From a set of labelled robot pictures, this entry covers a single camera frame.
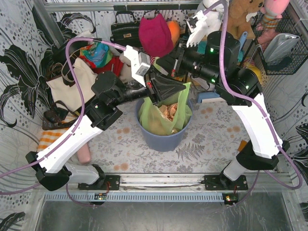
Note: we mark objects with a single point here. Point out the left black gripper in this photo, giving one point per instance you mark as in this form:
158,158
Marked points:
151,87

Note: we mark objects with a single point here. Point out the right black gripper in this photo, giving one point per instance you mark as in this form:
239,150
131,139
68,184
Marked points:
179,57

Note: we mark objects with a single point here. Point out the green plastic trash bag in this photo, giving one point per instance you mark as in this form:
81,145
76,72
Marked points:
148,114

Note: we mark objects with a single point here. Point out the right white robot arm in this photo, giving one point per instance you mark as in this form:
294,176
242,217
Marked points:
241,90

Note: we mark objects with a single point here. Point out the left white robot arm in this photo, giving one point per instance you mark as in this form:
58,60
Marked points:
51,165

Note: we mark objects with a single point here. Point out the magenta hanging cloth bag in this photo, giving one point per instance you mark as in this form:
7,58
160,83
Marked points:
155,36

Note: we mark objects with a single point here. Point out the blue plastic trash bin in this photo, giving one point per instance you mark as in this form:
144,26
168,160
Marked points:
160,143

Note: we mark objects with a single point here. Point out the brown leather bag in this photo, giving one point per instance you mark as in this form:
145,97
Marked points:
54,118

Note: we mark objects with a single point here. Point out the crumpled brown paper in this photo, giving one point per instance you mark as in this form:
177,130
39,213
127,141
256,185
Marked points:
168,112

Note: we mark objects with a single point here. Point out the white plush lamb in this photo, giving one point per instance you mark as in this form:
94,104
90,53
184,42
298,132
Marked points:
125,74

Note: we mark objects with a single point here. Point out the orange plush toy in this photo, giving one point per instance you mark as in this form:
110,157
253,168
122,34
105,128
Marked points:
174,29

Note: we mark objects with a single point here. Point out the red folded cloth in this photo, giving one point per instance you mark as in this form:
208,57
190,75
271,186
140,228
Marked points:
114,65

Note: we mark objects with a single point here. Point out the black leather handbag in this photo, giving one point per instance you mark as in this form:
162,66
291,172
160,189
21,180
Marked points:
125,33

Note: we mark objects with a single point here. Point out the white plush dog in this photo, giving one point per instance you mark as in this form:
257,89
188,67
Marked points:
214,14

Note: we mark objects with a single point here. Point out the colourful scarf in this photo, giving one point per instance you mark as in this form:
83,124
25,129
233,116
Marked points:
96,55

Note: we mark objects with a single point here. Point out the brown plush bear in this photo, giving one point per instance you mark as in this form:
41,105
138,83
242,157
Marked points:
239,17

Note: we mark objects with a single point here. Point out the yellow plush duck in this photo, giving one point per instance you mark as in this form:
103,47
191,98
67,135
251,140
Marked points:
251,65

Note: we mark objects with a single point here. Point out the colourful sock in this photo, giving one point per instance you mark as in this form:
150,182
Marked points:
243,143

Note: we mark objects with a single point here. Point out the pink glasses case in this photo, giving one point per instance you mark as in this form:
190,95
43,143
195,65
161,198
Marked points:
83,154

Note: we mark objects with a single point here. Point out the black curved hat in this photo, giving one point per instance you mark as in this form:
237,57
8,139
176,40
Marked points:
58,54

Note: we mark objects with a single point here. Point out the silver foil pouch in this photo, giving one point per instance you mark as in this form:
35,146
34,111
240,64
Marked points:
280,46

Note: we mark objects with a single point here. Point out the pink plush toy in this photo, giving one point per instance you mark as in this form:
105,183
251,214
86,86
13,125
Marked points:
272,14

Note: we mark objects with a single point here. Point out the orange checked towel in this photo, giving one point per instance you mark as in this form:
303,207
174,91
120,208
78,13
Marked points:
48,137

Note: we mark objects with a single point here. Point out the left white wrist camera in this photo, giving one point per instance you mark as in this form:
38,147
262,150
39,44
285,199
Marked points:
140,63

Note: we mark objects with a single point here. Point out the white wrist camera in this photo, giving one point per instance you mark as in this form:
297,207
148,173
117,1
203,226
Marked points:
140,63
197,26

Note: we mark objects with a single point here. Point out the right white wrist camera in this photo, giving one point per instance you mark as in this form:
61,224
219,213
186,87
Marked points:
197,26

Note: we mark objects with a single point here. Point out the black wire basket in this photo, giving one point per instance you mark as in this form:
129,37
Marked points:
295,59

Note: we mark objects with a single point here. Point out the metal base rail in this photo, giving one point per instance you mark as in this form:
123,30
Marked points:
155,188

